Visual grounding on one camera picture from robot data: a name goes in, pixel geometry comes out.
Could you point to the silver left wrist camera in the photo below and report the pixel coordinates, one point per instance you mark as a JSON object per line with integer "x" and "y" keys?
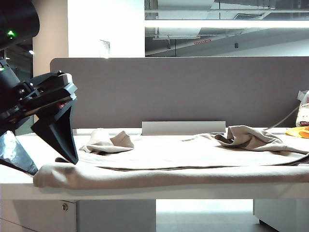
{"x": 65, "y": 78}

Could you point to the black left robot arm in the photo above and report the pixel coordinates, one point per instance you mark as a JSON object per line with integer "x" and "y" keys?
{"x": 17, "y": 21}

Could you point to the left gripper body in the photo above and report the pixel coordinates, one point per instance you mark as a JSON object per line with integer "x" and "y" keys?
{"x": 48, "y": 99}

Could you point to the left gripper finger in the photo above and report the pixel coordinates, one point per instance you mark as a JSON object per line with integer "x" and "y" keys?
{"x": 60, "y": 135}
{"x": 17, "y": 154}

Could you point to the beige T-shirt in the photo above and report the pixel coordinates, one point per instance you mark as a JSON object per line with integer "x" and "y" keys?
{"x": 169, "y": 154}

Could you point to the white plastic snack bag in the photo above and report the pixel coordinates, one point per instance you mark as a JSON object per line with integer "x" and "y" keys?
{"x": 304, "y": 113}

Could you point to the yellow cloth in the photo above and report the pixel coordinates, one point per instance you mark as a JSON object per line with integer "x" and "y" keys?
{"x": 298, "y": 131}

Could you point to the silver wall plate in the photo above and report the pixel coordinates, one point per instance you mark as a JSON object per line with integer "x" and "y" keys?
{"x": 105, "y": 48}

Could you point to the round cabinet lock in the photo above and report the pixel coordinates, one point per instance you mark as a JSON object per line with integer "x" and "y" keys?
{"x": 64, "y": 207}

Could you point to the red ceiling sign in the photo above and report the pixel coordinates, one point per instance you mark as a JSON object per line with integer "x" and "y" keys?
{"x": 202, "y": 42}

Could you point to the grey-brown desk partition screen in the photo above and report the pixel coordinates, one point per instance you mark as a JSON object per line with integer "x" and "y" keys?
{"x": 181, "y": 91}

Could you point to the white cabinet on castors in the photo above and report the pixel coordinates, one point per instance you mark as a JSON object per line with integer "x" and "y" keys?
{"x": 285, "y": 217}

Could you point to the ceiling air vent grille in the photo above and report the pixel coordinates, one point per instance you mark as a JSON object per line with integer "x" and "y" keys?
{"x": 248, "y": 16}

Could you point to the white drawer pedestal cabinet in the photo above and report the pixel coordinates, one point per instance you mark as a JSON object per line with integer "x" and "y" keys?
{"x": 36, "y": 217}

